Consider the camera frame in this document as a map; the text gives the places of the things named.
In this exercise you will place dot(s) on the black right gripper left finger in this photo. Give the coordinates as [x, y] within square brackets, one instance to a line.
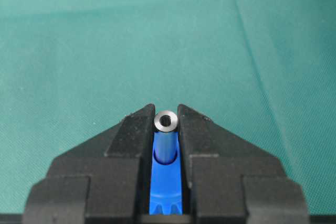
[106, 179]

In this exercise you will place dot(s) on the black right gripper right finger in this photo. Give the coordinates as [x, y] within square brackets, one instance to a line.
[232, 180]

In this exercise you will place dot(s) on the small blue plastic gear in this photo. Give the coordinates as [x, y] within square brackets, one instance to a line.
[166, 178]

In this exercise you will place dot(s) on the silver metal shaft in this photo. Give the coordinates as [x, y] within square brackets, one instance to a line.
[165, 125]

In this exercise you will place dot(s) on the green cloth mat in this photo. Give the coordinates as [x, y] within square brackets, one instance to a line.
[262, 69]

